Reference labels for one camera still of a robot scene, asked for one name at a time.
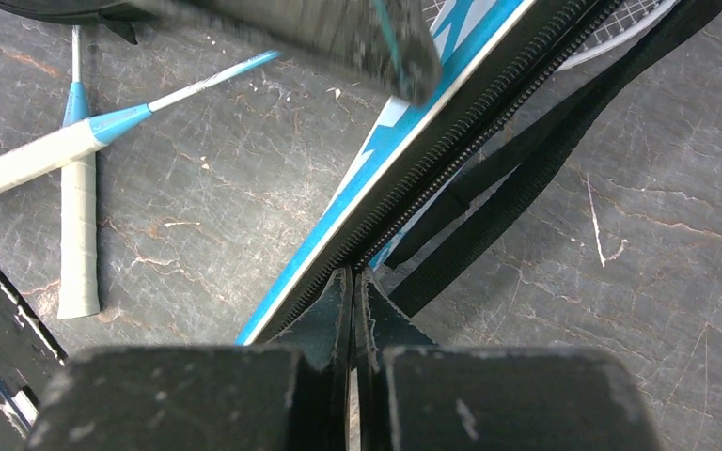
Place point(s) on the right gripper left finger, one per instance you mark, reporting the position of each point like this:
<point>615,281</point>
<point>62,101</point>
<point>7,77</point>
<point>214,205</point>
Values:
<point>290,393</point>

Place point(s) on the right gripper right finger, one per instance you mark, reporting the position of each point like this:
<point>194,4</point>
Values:
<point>417,395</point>

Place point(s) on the blue badminton racket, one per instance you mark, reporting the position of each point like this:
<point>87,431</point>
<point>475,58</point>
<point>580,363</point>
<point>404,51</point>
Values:
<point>89,135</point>
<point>78,292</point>

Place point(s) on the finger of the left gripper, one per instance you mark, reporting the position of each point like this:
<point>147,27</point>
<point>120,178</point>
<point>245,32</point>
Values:
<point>385,44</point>

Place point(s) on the blue Sport racket bag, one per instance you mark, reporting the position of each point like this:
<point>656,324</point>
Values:
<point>409,155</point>

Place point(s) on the black Crossway racket bag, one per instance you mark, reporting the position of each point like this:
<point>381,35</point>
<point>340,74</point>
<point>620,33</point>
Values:
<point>118,16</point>

